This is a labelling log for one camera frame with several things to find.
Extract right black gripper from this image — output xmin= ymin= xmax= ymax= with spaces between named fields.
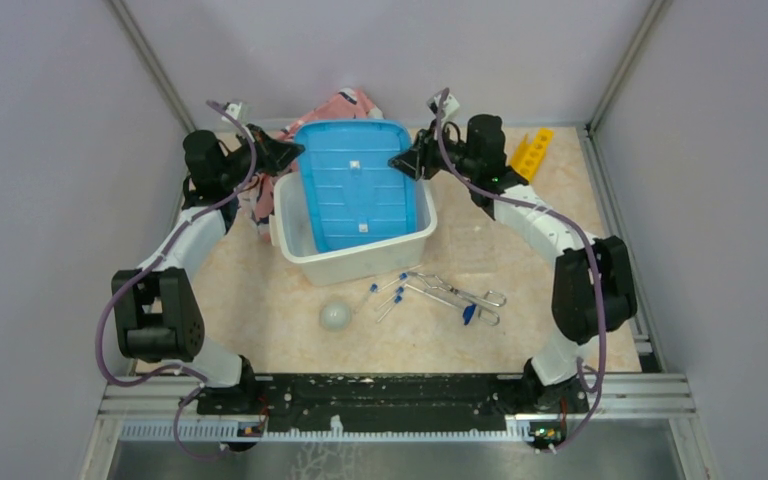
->
xmin=388 ymin=120 xmax=479 ymax=182

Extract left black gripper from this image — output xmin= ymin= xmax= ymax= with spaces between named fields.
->
xmin=220 ymin=123 xmax=306 ymax=188

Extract blue plastic bin lid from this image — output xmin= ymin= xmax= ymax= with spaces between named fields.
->
xmin=294 ymin=119 xmax=418 ymax=253

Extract white plastic storage bin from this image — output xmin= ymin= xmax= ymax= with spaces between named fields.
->
xmin=269 ymin=172 xmax=438 ymax=286

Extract white round ball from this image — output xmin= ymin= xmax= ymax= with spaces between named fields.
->
xmin=319 ymin=300 xmax=353 ymax=332

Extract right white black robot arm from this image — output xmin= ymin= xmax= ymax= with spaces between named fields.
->
xmin=387 ymin=114 xmax=638 ymax=412

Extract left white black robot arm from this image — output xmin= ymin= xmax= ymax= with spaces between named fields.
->
xmin=102 ymin=124 xmax=305 ymax=414

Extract pink patterned cloth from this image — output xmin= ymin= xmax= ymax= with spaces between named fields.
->
xmin=240 ymin=87 xmax=384 ymax=241

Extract yellow test tube rack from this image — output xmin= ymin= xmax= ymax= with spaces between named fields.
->
xmin=508 ymin=128 xmax=554 ymax=182

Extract metal crucible tongs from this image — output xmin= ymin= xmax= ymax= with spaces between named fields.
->
xmin=404 ymin=271 xmax=507 ymax=327

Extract blue clamp piece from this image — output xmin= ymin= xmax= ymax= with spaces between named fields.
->
xmin=462 ymin=303 xmax=480 ymax=326

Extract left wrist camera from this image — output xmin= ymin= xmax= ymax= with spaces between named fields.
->
xmin=224 ymin=100 xmax=251 ymax=124

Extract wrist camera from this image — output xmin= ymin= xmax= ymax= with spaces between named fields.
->
xmin=224 ymin=100 xmax=251 ymax=124
xmin=426 ymin=91 xmax=460 ymax=122

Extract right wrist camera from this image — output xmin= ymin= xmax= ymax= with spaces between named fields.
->
xmin=426 ymin=91 xmax=460 ymax=122

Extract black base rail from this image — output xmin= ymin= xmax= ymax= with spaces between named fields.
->
xmin=196 ymin=373 xmax=589 ymax=433

